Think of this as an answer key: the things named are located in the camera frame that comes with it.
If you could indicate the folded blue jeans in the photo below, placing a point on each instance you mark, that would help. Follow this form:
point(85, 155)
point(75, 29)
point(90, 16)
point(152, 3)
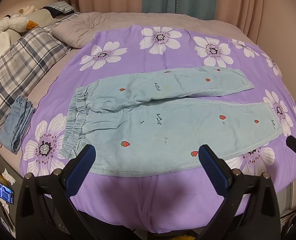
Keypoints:
point(15, 125)

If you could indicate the purple floral blanket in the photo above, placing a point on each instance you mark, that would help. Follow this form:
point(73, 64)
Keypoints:
point(128, 62)

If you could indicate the striped pillow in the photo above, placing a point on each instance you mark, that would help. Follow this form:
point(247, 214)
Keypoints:
point(61, 7)

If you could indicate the smartphone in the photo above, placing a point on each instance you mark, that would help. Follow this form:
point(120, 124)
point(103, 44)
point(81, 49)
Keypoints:
point(2, 188)

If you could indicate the light blue strawberry print pants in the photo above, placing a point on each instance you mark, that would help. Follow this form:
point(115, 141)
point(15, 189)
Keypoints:
point(163, 127)

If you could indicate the crumpled white tissue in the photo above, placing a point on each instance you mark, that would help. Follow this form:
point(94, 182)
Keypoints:
point(9, 176)

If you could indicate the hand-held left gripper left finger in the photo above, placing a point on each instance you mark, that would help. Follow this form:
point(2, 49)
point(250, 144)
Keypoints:
point(79, 170)

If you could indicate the white plush goose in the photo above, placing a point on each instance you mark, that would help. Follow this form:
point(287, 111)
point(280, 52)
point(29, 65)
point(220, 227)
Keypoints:
point(5, 23)

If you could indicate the plaid pillow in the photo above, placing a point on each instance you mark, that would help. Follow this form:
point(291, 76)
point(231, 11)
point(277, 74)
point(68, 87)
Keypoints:
point(20, 62)

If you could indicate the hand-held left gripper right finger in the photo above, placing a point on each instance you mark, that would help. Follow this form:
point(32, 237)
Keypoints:
point(213, 170)

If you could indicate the grey pink quilt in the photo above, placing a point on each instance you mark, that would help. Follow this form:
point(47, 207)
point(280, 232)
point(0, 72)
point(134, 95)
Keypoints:
point(93, 22)

